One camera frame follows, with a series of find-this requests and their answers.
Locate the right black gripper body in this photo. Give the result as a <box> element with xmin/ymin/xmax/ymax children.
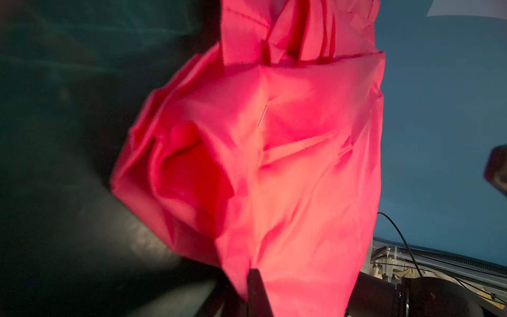
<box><xmin>484</xmin><ymin>145</ymin><xmax>507</xmax><ymax>196</ymax></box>

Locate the magenta raincoat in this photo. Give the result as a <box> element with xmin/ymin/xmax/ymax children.
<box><xmin>110</xmin><ymin>1</ymin><xmax>386</xmax><ymax>316</ymax></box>

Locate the aluminium front rail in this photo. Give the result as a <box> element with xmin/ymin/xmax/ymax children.
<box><xmin>361</xmin><ymin>239</ymin><xmax>506</xmax><ymax>310</ymax></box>

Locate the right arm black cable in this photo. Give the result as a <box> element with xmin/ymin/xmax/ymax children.
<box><xmin>377</xmin><ymin>211</ymin><xmax>425</xmax><ymax>278</ymax></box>

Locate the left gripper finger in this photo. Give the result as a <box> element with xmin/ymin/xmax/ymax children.
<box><xmin>246</xmin><ymin>269</ymin><xmax>274</xmax><ymax>317</ymax></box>

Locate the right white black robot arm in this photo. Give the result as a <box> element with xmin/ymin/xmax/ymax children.
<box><xmin>345</xmin><ymin>240</ymin><xmax>506</xmax><ymax>316</ymax></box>

